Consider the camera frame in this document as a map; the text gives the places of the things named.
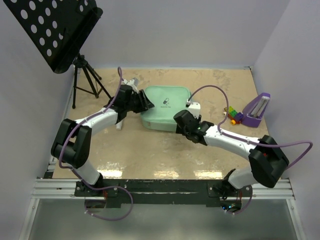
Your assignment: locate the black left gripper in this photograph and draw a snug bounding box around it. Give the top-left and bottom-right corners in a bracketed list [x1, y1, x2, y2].
[125, 89, 154, 114]

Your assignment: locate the mint green medicine case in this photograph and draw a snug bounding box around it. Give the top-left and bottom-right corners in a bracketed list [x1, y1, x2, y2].
[140, 85, 191, 132]

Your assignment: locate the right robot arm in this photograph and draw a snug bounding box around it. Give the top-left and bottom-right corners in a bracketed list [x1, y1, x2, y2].
[173, 110, 289, 197]

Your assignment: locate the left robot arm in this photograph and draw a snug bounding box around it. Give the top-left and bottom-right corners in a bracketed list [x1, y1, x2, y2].
[50, 85, 155, 196]

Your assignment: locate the white plastic tube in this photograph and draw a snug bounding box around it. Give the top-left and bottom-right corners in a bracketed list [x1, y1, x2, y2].
[116, 120, 124, 131]

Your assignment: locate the colourful toy car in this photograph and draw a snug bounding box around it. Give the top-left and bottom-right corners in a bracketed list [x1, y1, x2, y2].
[223, 106, 244, 125]

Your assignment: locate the purple metronome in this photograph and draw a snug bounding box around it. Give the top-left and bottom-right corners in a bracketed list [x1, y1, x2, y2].
[241, 92, 271, 128]

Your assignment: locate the black music stand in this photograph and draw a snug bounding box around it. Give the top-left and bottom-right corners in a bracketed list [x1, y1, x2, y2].
[4, 0, 109, 98]

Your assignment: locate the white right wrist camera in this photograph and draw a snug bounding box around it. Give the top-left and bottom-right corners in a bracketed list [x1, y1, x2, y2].
[185, 100, 201, 119]

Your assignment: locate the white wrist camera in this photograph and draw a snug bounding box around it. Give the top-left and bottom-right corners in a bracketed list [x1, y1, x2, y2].
[185, 100, 201, 119]
[121, 77, 139, 93]

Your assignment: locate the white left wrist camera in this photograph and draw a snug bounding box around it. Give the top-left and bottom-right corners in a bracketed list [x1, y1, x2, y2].
[121, 77, 139, 93]

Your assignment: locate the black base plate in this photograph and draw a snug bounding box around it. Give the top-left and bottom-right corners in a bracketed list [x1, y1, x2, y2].
[74, 179, 252, 212]

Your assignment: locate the aluminium rail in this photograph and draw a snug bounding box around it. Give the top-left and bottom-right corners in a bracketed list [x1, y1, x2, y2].
[31, 178, 295, 200]

